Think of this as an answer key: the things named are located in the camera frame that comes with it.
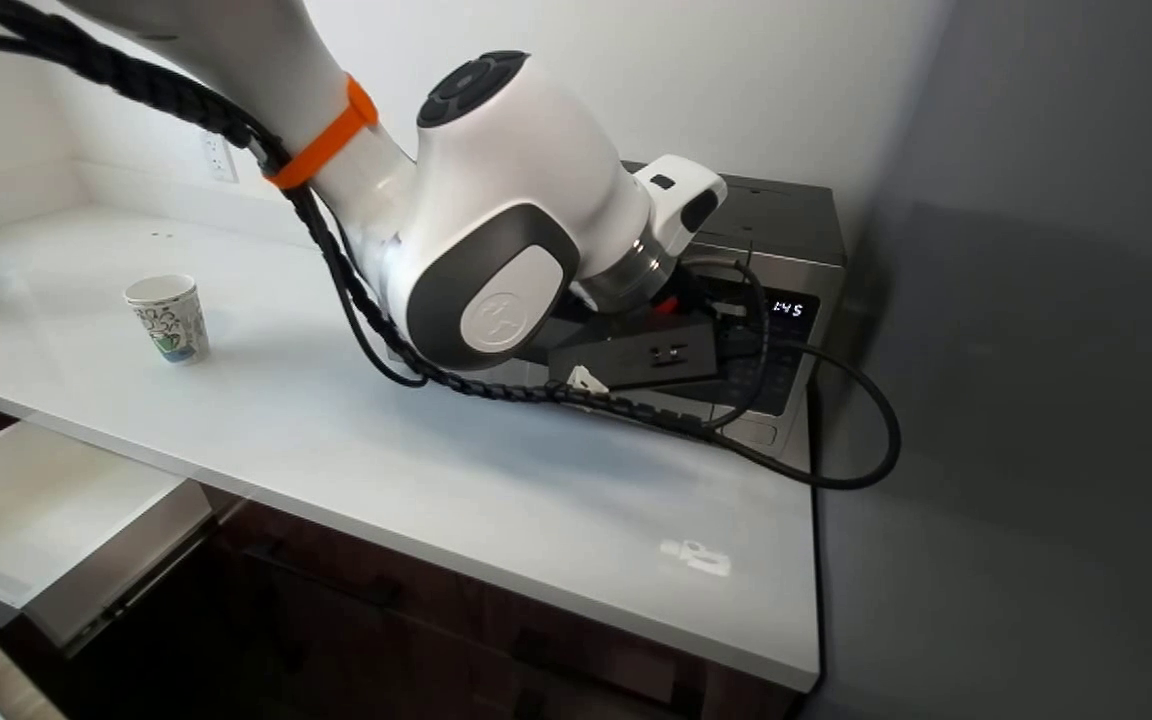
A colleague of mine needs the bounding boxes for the dark wood base cabinet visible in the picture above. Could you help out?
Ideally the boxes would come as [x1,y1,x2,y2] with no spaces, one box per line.
[0,397,824,720]

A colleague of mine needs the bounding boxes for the orange strap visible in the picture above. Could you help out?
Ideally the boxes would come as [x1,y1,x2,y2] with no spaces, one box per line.
[263,76,383,197]

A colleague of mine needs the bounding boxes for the black steel microwave oven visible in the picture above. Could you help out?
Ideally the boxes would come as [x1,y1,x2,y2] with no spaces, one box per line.
[520,156,855,479]

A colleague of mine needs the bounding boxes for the white open drawer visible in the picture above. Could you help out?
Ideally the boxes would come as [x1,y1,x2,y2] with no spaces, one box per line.
[0,418,216,658]

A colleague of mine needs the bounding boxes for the smooth black cable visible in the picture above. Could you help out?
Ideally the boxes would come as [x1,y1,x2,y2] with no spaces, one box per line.
[679,256,902,492]

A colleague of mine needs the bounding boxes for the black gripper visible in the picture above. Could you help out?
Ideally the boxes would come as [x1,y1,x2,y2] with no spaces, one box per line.
[652,266,759,332]

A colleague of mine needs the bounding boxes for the black braided cable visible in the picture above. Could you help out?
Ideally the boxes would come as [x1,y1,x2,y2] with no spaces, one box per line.
[0,0,750,448]

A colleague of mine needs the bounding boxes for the white patterned paper cup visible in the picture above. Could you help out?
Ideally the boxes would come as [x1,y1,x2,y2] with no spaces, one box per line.
[125,272,212,367]

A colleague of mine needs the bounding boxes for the dark grey refrigerator panel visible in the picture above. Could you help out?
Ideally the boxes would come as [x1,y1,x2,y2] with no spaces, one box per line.
[806,0,1152,720]

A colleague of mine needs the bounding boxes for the white wall outlet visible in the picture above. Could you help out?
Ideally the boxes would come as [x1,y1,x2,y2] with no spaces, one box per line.
[200,134,244,194]

